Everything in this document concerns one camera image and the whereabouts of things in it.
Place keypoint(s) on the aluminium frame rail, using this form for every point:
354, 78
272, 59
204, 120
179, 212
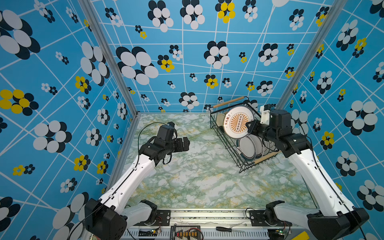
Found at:
209, 219

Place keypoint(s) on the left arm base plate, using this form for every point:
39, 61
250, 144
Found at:
160, 218

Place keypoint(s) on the left wooden rack handle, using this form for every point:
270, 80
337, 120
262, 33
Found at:
229, 102

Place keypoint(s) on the small circuit board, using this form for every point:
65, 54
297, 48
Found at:
148, 233

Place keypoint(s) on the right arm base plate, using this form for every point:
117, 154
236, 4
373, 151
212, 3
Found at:
259, 219

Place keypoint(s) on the black wire dish rack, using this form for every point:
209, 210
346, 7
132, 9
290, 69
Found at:
229, 143

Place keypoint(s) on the white plate with emblem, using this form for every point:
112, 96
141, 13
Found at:
269, 147

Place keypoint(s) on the orange sunburst plate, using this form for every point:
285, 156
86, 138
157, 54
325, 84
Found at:
235, 121

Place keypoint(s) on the wooden rack handle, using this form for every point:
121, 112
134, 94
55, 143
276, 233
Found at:
229, 102
266, 157

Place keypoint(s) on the yellow paper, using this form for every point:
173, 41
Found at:
302, 236

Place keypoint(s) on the right wooden rack handle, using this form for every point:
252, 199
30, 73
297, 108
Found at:
266, 157

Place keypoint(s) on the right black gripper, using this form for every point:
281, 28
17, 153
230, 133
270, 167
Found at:
252, 129

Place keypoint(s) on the green red rim plate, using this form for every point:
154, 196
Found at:
246, 149
259, 146

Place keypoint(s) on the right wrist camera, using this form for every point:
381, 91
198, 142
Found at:
265, 114

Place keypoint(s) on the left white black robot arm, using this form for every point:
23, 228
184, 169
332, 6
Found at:
107, 218

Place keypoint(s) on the black terminal block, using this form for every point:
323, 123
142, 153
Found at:
186, 233

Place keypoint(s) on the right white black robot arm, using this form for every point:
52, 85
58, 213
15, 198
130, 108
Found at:
335, 216

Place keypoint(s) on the cream plate with flower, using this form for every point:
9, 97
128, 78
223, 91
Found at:
220, 119

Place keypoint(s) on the black screwdriver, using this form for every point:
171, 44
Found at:
223, 229

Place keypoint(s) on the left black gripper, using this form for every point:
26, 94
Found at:
180, 146

